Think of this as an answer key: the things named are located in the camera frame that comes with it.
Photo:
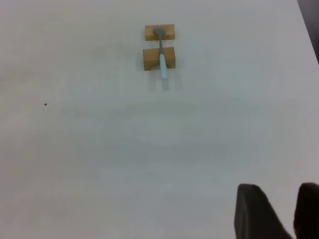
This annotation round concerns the flat rectangular wooden block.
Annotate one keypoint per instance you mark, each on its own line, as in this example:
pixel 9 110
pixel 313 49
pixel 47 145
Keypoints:
pixel 149 33

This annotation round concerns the arched wooden block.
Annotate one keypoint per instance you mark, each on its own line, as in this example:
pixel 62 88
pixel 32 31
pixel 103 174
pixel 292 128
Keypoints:
pixel 149 58

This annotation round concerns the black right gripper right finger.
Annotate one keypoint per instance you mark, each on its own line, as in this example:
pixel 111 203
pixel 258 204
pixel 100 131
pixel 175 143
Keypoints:
pixel 307 211

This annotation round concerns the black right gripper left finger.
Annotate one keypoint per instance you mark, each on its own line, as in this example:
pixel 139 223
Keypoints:
pixel 254 214

